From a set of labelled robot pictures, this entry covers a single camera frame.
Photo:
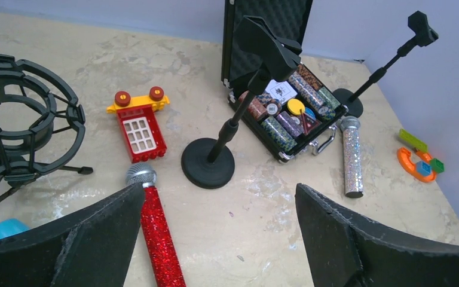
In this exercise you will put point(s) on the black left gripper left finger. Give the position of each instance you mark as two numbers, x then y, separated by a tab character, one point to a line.
90	247

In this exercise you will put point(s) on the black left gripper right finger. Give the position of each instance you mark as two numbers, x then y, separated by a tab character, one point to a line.
345	248

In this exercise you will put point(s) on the red glitter microphone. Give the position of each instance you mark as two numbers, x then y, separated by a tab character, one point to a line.
162	252

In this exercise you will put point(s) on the silver glitter microphone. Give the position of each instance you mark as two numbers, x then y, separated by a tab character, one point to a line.
353	179

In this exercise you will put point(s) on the black mic stand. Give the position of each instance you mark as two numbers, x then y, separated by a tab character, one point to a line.
208	163
424	36

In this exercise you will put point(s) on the green toy block bar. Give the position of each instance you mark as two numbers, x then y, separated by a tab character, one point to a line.
412	141

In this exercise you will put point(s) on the red yellow toy block truck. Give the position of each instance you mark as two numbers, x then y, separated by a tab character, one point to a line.
138	124

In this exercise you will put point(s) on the black poker chip case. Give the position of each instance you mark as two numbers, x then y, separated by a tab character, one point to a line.
283	103

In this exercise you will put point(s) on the black shock mount tripod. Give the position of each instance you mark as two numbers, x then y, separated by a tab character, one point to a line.
42	124

